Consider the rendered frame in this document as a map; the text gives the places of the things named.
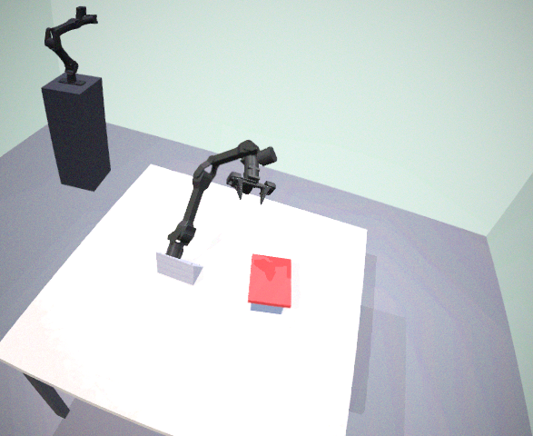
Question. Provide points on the red lid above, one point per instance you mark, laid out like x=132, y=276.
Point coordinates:
x=270, y=281

